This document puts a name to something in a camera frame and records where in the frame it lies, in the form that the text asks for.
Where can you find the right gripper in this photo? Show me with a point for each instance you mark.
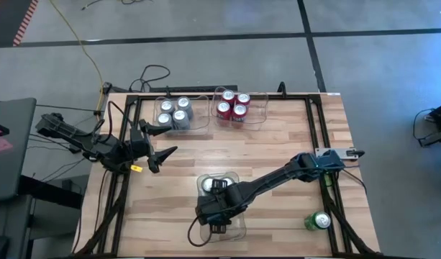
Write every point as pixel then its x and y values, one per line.
pixel 214 210

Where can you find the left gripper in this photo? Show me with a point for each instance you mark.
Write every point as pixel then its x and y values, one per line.
pixel 140 144

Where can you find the silver soda can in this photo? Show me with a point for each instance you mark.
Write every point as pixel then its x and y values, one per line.
pixel 183 103
pixel 164 119
pixel 180 117
pixel 166 106

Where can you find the green soda can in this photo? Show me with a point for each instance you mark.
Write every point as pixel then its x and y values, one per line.
pixel 230 180
pixel 319 220
pixel 206 185

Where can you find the clear plastic bin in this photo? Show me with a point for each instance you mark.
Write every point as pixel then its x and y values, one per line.
pixel 200 122
pixel 236 230
pixel 258 115

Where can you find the red soda can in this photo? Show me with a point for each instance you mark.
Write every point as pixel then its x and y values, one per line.
pixel 243 98
pixel 239 110
pixel 223 108
pixel 227 96

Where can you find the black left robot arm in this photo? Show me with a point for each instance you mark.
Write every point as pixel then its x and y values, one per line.
pixel 98 149

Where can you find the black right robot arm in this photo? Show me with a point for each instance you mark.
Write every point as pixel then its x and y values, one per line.
pixel 270 178

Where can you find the yellow tag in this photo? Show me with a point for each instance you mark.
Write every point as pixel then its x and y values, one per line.
pixel 136 168

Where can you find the black plug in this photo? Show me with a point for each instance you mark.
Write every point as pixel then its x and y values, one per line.
pixel 106 88

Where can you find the long black bar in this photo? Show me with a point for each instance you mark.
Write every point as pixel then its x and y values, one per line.
pixel 205 88

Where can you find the black power adapter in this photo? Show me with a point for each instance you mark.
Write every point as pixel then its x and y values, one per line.
pixel 75 148

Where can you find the black clamp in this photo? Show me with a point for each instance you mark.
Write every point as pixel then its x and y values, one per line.
pixel 282 90

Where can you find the grey side table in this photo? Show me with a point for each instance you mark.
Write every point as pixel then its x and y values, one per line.
pixel 15 162

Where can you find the dark grey cabinet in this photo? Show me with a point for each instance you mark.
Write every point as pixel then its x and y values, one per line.
pixel 11 223

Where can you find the black mat orange striped edge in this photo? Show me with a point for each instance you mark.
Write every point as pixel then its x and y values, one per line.
pixel 4 21

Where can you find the black aluminium table frame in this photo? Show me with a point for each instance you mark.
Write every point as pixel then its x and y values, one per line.
pixel 124 188

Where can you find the grey metal bracket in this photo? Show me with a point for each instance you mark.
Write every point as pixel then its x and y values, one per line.
pixel 436 136

